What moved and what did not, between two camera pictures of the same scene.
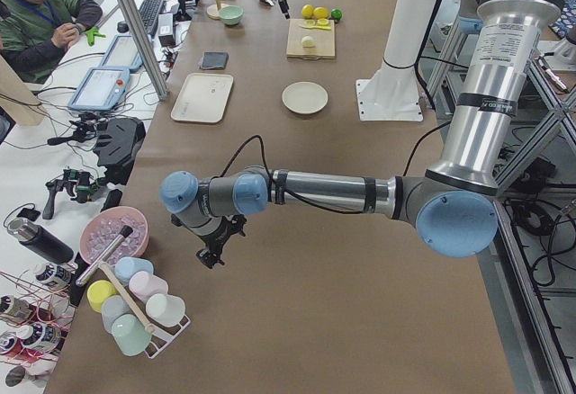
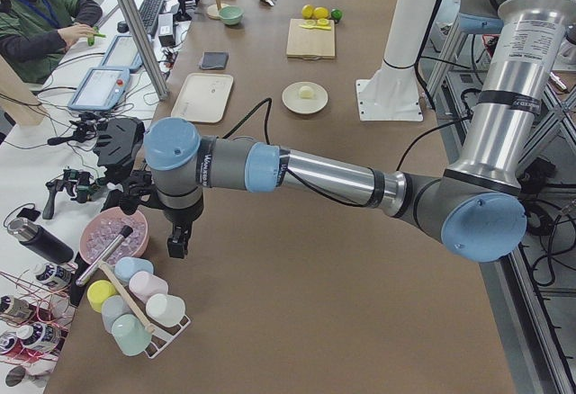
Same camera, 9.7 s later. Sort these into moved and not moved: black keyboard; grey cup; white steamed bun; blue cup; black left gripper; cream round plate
Moved: black left gripper; white steamed bun
Not moved: black keyboard; blue cup; grey cup; cream round plate
